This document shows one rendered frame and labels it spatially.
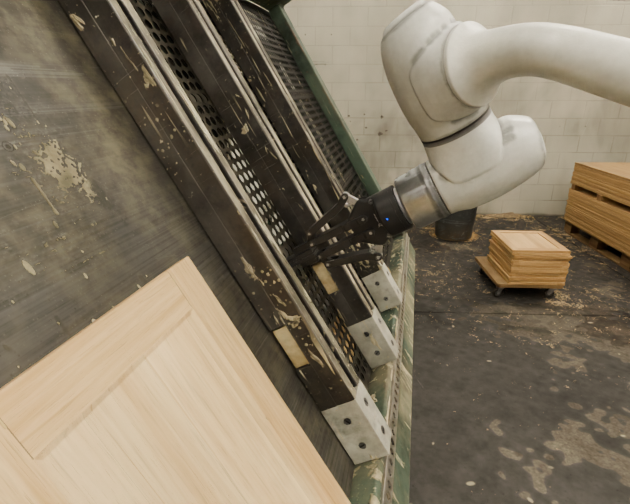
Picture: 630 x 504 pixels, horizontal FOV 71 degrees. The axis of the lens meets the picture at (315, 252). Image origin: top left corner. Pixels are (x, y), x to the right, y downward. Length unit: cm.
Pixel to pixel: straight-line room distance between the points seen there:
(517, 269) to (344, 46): 331
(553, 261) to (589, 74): 325
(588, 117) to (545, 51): 587
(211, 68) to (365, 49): 472
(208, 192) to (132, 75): 20
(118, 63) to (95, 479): 55
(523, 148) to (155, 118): 53
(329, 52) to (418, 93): 507
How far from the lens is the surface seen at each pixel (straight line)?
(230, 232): 72
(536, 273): 376
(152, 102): 74
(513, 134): 67
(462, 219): 491
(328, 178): 127
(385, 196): 70
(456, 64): 59
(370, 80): 568
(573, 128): 636
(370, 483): 85
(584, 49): 55
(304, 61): 201
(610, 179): 509
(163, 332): 55
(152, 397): 52
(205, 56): 103
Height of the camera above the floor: 153
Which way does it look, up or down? 20 degrees down
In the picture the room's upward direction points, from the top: straight up
